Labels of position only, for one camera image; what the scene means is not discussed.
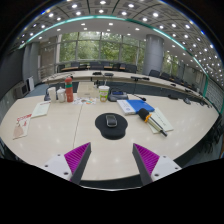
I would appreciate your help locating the blue and white book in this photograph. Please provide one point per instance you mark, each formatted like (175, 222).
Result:
(141, 105)

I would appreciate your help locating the white upright appliance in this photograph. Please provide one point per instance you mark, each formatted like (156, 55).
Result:
(30, 84)

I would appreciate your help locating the white paper sheet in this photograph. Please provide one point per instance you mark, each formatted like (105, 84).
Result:
(163, 121)

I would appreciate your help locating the black mouse pad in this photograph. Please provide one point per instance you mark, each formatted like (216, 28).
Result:
(111, 133)

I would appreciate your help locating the black computer mouse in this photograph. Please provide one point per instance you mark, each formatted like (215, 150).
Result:
(111, 120)

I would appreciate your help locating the ceiling lights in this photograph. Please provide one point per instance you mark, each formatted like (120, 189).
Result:
(101, 11)

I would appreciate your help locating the printed paper drink cup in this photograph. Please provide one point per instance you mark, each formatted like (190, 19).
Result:
(103, 94)

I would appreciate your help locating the dark office chairs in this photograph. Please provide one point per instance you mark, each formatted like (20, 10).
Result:
(130, 68)

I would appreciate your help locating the white lidded mug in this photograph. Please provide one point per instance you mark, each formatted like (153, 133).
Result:
(61, 95)

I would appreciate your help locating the red bottle with green band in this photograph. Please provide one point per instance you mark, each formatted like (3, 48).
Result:
(69, 91)

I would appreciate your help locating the red and white booklet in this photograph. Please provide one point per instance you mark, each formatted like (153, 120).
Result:
(22, 126)

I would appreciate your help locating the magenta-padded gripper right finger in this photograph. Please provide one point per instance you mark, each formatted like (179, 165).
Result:
(164, 166)

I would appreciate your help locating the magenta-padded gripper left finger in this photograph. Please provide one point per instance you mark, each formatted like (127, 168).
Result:
(57, 165)

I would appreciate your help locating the dark grey conference microphone console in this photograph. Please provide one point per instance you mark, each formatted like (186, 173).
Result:
(117, 97)

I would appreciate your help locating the black foam-head microphone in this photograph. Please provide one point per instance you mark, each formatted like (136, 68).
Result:
(144, 114)

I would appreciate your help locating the colourful printed flyer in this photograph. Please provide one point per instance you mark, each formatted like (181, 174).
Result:
(84, 101)

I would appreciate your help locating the beige cardboard box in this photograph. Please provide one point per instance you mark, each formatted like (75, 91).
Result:
(87, 90)

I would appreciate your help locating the pale green paper booklet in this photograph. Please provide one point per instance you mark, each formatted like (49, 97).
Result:
(41, 109)

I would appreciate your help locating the white paper cup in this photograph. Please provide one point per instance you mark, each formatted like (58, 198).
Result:
(52, 94)

